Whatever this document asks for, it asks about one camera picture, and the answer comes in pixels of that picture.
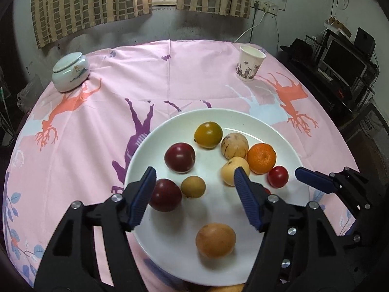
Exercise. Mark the black computer monitor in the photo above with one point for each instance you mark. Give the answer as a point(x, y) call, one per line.
point(345, 59)

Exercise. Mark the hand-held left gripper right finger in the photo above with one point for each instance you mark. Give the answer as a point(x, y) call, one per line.
point(247, 197)

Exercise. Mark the white oval plate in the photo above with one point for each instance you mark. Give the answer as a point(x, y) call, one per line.
point(170, 237)

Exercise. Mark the yellow-green tomato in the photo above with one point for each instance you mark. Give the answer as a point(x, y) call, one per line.
point(208, 134)

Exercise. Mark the orange tangerine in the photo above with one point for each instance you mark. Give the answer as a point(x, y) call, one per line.
point(261, 158)

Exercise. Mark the orange-brown round fruit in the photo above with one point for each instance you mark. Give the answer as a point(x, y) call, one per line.
point(215, 240)

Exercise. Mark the small yellow-green fruit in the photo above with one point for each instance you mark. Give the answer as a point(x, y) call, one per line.
point(193, 187)

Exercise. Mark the pink printed tablecloth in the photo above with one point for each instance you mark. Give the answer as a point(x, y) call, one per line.
point(91, 133)

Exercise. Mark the white wall power strip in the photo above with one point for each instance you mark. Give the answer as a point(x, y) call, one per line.
point(266, 7)

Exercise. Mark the wide striped brown curtain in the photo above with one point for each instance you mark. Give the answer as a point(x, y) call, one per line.
point(91, 3)

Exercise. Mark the white ceramic lidded jar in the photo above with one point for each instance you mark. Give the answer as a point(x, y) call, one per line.
point(70, 71)

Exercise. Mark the striped pepino melon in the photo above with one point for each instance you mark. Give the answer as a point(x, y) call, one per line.
point(234, 146)

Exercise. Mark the red cherry tomato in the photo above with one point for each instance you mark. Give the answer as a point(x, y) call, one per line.
point(266, 190)
point(277, 176)

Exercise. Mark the dark red plum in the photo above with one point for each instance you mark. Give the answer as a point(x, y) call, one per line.
point(179, 157)
point(168, 196)

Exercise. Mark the clear plastic bag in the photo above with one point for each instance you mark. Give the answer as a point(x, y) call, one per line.
point(29, 94)

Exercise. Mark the pale yellow round fruit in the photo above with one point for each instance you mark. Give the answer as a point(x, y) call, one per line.
point(229, 170)

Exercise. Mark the black computer desk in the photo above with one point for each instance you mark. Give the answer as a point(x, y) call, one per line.
point(322, 94)

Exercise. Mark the tan cardboard box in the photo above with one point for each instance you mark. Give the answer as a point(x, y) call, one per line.
point(337, 26)

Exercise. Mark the black speaker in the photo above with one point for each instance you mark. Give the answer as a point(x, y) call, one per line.
point(364, 41)

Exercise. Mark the printed paper cup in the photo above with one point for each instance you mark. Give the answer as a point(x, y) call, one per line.
point(249, 64)

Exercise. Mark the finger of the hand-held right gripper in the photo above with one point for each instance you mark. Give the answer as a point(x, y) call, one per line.
point(316, 181)

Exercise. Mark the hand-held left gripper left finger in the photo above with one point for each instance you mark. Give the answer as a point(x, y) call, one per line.
point(142, 197)

